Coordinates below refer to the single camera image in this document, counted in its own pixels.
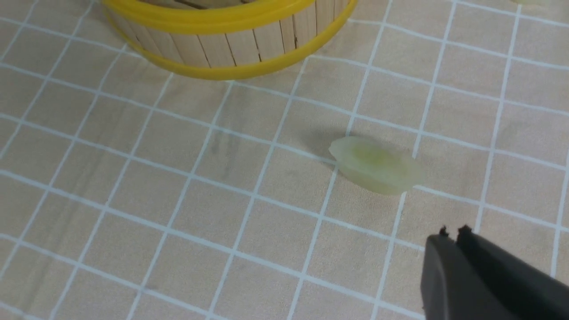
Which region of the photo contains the bamboo steamer tray yellow rim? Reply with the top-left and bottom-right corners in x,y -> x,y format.
102,0 -> 357,80

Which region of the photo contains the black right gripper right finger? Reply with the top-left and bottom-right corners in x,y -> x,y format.
457,225 -> 568,320

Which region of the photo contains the beige checkered tablecloth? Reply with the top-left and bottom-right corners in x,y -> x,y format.
1,0 -> 568,320

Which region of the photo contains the greenish dumpling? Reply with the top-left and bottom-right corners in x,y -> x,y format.
329,136 -> 425,195

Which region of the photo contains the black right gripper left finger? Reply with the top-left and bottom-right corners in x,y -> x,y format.
421,226 -> 498,320

